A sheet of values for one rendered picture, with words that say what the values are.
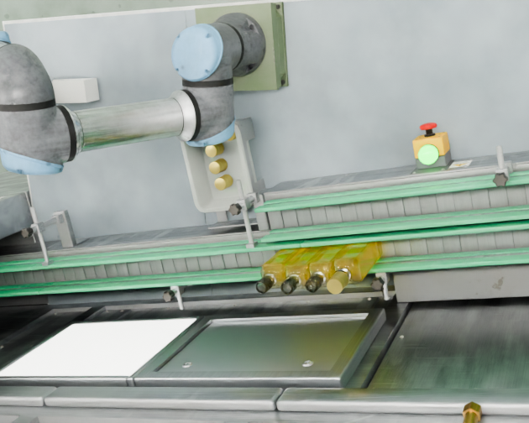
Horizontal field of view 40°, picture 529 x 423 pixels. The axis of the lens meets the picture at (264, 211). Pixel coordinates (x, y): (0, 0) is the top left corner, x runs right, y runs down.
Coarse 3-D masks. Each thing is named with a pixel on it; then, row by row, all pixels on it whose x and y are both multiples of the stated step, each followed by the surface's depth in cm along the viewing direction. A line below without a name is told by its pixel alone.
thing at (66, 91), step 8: (56, 80) 209; (64, 80) 206; (72, 80) 204; (80, 80) 202; (88, 80) 202; (96, 80) 206; (56, 88) 205; (64, 88) 204; (72, 88) 203; (80, 88) 202; (88, 88) 203; (96, 88) 206; (56, 96) 205; (64, 96) 204; (72, 96) 203; (80, 96) 202; (88, 96) 203; (96, 96) 206
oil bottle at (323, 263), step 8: (328, 248) 169; (336, 248) 167; (344, 248) 167; (320, 256) 164; (328, 256) 163; (336, 256) 162; (312, 264) 160; (320, 264) 159; (328, 264) 158; (312, 272) 159; (328, 272) 158
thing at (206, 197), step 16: (224, 144) 195; (240, 144) 185; (192, 160) 194; (208, 160) 198; (240, 160) 194; (192, 176) 194; (208, 176) 199; (240, 176) 196; (192, 192) 194; (208, 192) 199; (224, 192) 199; (208, 208) 194; (224, 208) 192
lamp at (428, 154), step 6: (426, 144) 168; (432, 144) 168; (420, 150) 167; (426, 150) 166; (432, 150) 166; (420, 156) 167; (426, 156) 166; (432, 156) 166; (438, 156) 168; (426, 162) 167; (432, 162) 167
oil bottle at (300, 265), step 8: (312, 248) 172; (320, 248) 171; (296, 256) 169; (304, 256) 167; (312, 256) 166; (288, 264) 163; (296, 264) 162; (304, 264) 161; (288, 272) 161; (296, 272) 160; (304, 272) 160; (304, 280) 160; (296, 288) 162; (304, 288) 161
